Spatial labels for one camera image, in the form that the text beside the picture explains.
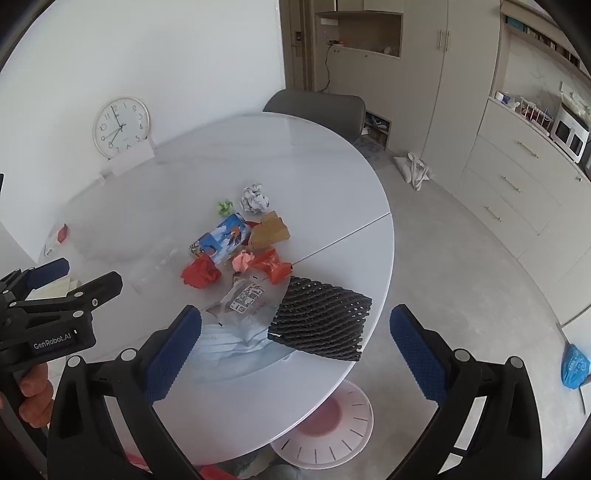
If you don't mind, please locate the red paper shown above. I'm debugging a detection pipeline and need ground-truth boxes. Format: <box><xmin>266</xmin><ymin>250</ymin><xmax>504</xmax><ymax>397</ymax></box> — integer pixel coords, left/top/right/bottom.
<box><xmin>180</xmin><ymin>254</ymin><xmax>221</xmax><ymax>289</ymax></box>

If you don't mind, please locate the blue snack box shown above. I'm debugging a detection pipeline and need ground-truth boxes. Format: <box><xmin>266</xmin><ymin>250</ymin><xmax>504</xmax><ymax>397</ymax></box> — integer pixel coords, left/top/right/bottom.
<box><xmin>189</xmin><ymin>213</ymin><xmax>252</xmax><ymax>264</ymax></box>

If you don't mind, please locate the light blue face mask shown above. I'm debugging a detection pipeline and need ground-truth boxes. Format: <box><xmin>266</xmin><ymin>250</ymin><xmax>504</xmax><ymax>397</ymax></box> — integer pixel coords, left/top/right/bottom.
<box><xmin>185</xmin><ymin>324</ymin><xmax>294</xmax><ymax>384</ymax></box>

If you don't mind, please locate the clear plastic barcode wrapper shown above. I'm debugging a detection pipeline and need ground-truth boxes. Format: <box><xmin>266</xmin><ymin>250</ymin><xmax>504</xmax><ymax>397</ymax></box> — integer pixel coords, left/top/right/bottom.
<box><xmin>202</xmin><ymin>277</ymin><xmax>287</xmax><ymax>342</ymax></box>

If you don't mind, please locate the green paper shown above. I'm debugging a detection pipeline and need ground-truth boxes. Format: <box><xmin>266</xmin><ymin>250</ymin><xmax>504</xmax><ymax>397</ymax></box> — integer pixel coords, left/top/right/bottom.
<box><xmin>217</xmin><ymin>200</ymin><xmax>235</xmax><ymax>217</ymax></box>

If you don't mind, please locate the orange red wrapper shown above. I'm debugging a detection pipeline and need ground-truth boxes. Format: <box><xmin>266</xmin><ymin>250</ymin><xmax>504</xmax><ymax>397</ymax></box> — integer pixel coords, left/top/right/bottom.
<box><xmin>249</xmin><ymin>248</ymin><xmax>293</xmax><ymax>285</ymax></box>

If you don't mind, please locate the white printed paper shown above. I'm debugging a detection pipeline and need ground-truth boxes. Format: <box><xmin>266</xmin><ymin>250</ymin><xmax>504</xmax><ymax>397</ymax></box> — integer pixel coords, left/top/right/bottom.
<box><xmin>240</xmin><ymin>183</ymin><xmax>270</xmax><ymax>214</ymax></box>

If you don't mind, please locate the brown paper bag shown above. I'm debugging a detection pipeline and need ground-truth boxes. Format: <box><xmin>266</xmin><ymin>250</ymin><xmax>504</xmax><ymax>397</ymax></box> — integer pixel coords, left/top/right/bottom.
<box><xmin>248</xmin><ymin>211</ymin><xmax>290</xmax><ymax>250</ymax></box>

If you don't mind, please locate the black foam mesh net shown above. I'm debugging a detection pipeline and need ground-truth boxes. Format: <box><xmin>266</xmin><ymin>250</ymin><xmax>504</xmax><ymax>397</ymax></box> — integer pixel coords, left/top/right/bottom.
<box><xmin>267</xmin><ymin>276</ymin><xmax>373</xmax><ymax>362</ymax></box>

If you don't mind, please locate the pink paper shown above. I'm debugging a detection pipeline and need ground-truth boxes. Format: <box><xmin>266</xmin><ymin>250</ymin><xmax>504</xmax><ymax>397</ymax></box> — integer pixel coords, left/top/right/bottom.
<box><xmin>231</xmin><ymin>250</ymin><xmax>256</xmax><ymax>274</ymax></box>

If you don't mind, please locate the white round trash bin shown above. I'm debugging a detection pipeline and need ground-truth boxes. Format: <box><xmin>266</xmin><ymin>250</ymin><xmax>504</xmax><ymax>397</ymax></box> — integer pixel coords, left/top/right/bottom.
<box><xmin>270</xmin><ymin>380</ymin><xmax>375</xmax><ymax>470</ymax></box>

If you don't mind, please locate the person's left hand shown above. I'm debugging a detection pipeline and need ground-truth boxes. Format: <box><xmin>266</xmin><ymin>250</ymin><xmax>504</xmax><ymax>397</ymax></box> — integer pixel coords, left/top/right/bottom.
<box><xmin>19</xmin><ymin>363</ymin><xmax>54</xmax><ymax>428</ymax></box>

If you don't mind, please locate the small red white box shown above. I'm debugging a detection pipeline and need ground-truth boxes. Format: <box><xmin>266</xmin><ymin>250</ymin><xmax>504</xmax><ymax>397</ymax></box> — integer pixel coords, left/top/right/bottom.
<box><xmin>43</xmin><ymin>223</ymin><xmax>69</xmax><ymax>257</ymax></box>

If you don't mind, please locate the blue plastic bag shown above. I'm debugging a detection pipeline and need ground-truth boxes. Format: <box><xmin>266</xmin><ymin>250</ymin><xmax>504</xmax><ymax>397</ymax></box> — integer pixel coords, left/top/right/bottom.
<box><xmin>561</xmin><ymin>344</ymin><xmax>590</xmax><ymax>390</ymax></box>

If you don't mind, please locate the white paper card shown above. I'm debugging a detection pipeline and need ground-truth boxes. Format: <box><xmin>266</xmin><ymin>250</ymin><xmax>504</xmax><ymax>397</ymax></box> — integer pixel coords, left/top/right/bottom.
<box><xmin>109</xmin><ymin>140</ymin><xmax>154</xmax><ymax>177</ymax></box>

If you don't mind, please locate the white drawer cabinet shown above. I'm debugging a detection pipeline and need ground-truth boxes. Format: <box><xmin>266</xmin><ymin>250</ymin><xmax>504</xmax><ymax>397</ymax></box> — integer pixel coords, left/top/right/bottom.
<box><xmin>453</xmin><ymin>99</ymin><xmax>590</xmax><ymax>288</ymax></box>

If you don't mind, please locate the white cloth bag on floor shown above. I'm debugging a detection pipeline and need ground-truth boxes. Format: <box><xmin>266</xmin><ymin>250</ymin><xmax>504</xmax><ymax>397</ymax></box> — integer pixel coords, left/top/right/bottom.
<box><xmin>394</xmin><ymin>152</ymin><xmax>433</xmax><ymax>191</ymax></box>

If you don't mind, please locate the white microwave oven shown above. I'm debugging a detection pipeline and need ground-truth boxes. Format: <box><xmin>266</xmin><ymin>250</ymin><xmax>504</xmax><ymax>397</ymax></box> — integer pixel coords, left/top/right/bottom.
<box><xmin>551</xmin><ymin>102</ymin><xmax>590</xmax><ymax>163</ymax></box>

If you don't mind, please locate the dark grey chair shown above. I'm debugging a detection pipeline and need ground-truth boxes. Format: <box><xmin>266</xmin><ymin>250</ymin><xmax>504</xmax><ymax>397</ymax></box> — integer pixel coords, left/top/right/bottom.
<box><xmin>263</xmin><ymin>89</ymin><xmax>367</xmax><ymax>143</ymax></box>

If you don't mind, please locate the white dish rack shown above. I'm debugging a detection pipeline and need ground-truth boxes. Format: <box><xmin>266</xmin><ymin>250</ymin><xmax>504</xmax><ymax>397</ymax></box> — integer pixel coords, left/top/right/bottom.
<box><xmin>516</xmin><ymin>97</ymin><xmax>553</xmax><ymax>132</ymax></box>

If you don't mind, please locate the white round wall clock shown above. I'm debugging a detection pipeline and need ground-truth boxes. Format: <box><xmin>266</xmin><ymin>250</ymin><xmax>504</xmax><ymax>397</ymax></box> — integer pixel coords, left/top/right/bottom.
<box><xmin>92</xmin><ymin>97</ymin><xmax>151</xmax><ymax>159</ymax></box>

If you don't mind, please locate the black power cable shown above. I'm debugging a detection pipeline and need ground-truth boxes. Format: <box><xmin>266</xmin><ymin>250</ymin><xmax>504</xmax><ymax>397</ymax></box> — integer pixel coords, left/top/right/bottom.
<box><xmin>317</xmin><ymin>40</ymin><xmax>346</xmax><ymax>93</ymax></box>

